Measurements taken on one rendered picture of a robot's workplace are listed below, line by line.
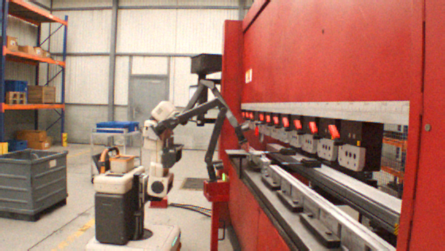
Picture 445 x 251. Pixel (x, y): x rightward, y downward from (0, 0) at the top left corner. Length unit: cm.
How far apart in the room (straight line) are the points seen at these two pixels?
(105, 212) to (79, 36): 897
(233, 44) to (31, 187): 270
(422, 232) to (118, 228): 227
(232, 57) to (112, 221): 204
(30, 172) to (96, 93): 694
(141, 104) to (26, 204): 658
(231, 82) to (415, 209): 306
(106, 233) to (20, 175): 167
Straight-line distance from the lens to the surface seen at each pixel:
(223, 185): 242
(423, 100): 53
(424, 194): 53
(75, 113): 1096
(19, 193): 408
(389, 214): 146
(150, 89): 997
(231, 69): 350
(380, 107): 101
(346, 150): 118
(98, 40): 1079
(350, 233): 121
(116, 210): 253
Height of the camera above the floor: 137
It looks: 3 degrees down
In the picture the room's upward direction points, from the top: 2 degrees clockwise
